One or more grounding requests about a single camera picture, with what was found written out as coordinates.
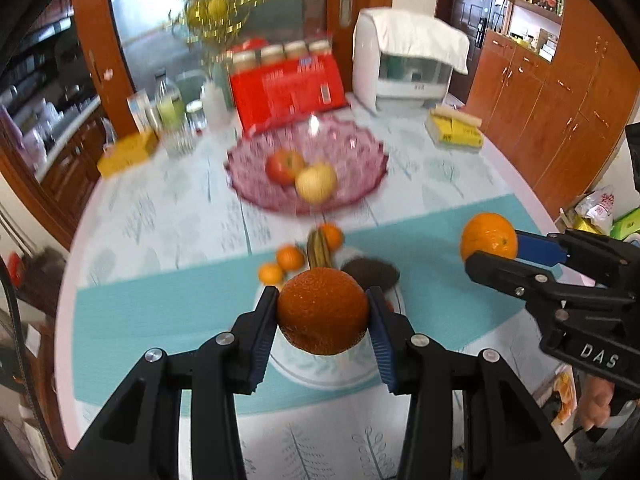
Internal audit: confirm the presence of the large orange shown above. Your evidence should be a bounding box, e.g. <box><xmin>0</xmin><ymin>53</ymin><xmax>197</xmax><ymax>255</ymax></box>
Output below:
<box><xmin>278</xmin><ymin>268</ymin><xmax>369</xmax><ymax>356</ymax></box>
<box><xmin>460</xmin><ymin>212</ymin><xmax>518</xmax><ymax>261</ymax></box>

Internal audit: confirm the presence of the dark avocado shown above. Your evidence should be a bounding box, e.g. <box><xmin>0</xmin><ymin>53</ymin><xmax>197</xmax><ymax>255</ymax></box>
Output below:
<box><xmin>341</xmin><ymin>257</ymin><xmax>400</xmax><ymax>292</ymax></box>

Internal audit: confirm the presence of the small tangerine back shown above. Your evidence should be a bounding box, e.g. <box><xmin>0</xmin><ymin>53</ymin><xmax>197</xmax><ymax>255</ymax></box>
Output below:
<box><xmin>319</xmin><ymin>223</ymin><xmax>345</xmax><ymax>252</ymax></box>

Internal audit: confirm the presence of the small tangerine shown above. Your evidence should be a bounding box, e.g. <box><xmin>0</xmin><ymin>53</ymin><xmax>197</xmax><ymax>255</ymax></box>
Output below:
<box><xmin>319</xmin><ymin>223</ymin><xmax>345</xmax><ymax>252</ymax></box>
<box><xmin>276</xmin><ymin>244</ymin><xmax>306</xmax><ymax>273</ymax></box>
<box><xmin>257</xmin><ymin>262</ymin><xmax>286</xmax><ymax>286</ymax></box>

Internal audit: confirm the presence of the overripe brown banana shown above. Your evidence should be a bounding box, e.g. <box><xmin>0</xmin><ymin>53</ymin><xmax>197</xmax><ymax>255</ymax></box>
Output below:
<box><xmin>306</xmin><ymin>229</ymin><xmax>334</xmax><ymax>269</ymax></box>

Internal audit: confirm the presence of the person right hand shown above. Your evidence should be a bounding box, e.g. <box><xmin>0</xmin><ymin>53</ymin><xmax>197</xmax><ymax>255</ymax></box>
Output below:
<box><xmin>576</xmin><ymin>375</ymin><xmax>615</xmax><ymax>431</ymax></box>

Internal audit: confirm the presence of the teal striped placemat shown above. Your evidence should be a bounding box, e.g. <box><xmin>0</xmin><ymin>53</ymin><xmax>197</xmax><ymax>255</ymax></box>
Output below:
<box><xmin>72</xmin><ymin>195</ymin><xmax>559</xmax><ymax>406</ymax></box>

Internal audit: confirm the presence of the wooden cabinet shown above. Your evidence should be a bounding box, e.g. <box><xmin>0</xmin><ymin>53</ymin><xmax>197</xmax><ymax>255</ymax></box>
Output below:
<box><xmin>465</xmin><ymin>0</ymin><xmax>639</xmax><ymax>217</ymax></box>

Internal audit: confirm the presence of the yellow tissue pack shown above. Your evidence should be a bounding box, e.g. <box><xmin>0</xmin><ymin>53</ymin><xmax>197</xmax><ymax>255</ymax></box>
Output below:
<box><xmin>425</xmin><ymin>104</ymin><xmax>484</xmax><ymax>151</ymax></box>

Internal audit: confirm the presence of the pink glass fruit bowl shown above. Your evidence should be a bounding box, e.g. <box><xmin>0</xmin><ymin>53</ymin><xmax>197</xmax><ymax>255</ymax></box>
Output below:
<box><xmin>224</xmin><ymin>114</ymin><xmax>388</xmax><ymax>216</ymax></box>

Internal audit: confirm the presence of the tree print tablecloth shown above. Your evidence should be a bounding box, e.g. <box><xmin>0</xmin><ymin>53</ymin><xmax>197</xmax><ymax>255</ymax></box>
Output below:
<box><xmin>55</xmin><ymin>105</ymin><xmax>552</xmax><ymax>479</ymax></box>

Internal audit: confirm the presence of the yellow pear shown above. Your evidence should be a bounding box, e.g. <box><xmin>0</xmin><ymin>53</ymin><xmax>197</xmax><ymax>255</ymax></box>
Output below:
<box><xmin>294</xmin><ymin>162</ymin><xmax>337</xmax><ymax>205</ymax></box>

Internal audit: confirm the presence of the white countertop appliance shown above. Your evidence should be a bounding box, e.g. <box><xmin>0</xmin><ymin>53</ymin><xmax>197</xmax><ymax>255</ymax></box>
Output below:
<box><xmin>352</xmin><ymin>22</ymin><xmax>457</xmax><ymax>115</ymax></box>

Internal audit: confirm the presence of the white cloth on appliance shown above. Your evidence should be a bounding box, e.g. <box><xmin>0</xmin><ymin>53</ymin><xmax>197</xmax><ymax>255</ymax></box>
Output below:
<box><xmin>357</xmin><ymin>8</ymin><xmax>470</xmax><ymax>75</ymax></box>

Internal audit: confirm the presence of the red apple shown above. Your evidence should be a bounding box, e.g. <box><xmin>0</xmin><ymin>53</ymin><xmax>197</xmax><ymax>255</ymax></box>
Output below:
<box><xmin>265</xmin><ymin>150</ymin><xmax>307</xmax><ymax>186</ymax></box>

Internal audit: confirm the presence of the yellow flat box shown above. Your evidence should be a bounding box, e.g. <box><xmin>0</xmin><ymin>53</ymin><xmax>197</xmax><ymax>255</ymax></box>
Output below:
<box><xmin>96</xmin><ymin>131</ymin><xmax>158</xmax><ymax>178</ymax></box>

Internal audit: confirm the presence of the small white carton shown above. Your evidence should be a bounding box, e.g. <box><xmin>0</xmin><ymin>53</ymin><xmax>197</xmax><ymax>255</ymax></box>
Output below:
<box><xmin>127</xmin><ymin>90</ymin><xmax>160</xmax><ymax>133</ymax></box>

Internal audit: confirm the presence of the clear bottle green label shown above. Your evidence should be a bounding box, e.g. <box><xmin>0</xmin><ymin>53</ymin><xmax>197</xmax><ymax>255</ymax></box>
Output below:
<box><xmin>155</xmin><ymin>70</ymin><xmax>186</xmax><ymax>129</ymax></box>

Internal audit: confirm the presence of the small glass jar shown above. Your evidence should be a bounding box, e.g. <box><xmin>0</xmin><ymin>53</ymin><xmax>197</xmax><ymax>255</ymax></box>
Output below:
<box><xmin>186</xmin><ymin>100</ymin><xmax>207</xmax><ymax>134</ymax></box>

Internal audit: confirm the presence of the white squeeze bottle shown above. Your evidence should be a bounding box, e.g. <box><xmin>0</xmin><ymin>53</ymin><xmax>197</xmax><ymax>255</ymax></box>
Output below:
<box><xmin>201</xmin><ymin>80</ymin><xmax>230</xmax><ymax>130</ymax></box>

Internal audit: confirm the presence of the gold door ornament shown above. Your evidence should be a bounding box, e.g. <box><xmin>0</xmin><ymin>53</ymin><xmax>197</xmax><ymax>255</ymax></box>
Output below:
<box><xmin>169</xmin><ymin>0</ymin><xmax>321</xmax><ymax>68</ymax></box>

